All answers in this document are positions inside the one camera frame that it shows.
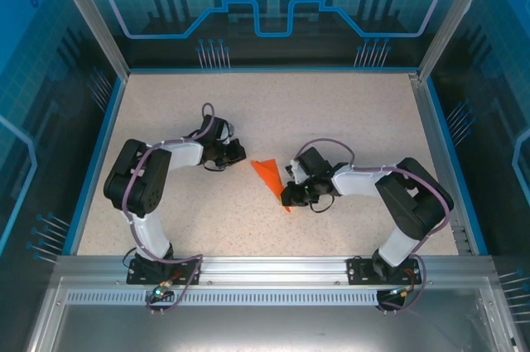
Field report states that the orange square paper sheet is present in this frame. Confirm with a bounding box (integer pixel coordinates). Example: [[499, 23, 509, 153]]
[[249, 157, 293, 215]]

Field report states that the grey metal sheet panel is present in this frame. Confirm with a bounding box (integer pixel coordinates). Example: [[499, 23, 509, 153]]
[[24, 277, 518, 352]]

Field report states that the thin black right gripper cable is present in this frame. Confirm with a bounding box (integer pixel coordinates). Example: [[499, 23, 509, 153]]
[[310, 194, 335, 215]]

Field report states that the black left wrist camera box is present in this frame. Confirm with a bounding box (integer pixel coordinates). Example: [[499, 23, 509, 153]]
[[199, 116, 234, 142]]

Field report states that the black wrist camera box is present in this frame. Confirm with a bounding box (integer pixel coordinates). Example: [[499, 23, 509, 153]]
[[285, 148, 332, 182], [199, 116, 234, 142]]

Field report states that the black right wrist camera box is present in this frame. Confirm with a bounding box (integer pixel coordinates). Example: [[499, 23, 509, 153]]
[[285, 148, 332, 182]]

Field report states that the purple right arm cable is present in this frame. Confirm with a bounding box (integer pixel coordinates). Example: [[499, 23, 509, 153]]
[[294, 137, 452, 315]]

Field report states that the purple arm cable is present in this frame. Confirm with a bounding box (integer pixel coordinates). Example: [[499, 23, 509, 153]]
[[122, 102, 217, 316], [294, 137, 452, 315]]

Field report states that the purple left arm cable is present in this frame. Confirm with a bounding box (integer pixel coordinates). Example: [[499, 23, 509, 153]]
[[122, 102, 217, 316]]

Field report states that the aluminium mounting rail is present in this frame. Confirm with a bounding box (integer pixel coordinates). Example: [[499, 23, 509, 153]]
[[55, 255, 498, 287]]

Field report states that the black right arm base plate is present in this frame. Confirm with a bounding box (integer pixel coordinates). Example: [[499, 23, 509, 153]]
[[346, 256, 420, 286]]

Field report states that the slotted metal cable duct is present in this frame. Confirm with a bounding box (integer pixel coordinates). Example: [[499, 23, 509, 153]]
[[65, 290, 384, 307]]

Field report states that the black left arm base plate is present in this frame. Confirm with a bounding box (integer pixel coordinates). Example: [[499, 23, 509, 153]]
[[127, 258, 204, 286]]

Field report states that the aluminium side rail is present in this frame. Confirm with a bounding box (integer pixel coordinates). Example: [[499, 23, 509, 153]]
[[407, 72, 476, 256]]

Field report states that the right cable connector green light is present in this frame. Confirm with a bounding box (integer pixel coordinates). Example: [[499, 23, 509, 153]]
[[388, 284, 415, 299]]

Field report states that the cable connector green light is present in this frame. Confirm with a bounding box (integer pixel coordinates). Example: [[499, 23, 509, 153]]
[[151, 280, 175, 301], [388, 284, 415, 299]]

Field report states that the left cable connector green light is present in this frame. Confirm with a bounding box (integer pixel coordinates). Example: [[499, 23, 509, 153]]
[[151, 280, 175, 301]]

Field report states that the aluminium left frame post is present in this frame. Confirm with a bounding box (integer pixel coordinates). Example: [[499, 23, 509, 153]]
[[46, 0, 132, 79]]

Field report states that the aluminium frame post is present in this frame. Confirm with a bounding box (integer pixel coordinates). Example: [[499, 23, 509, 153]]
[[46, 0, 132, 79], [417, 0, 498, 80]]

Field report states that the aluminium right frame post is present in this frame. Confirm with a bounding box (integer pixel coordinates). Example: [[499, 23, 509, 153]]
[[417, 0, 498, 80]]

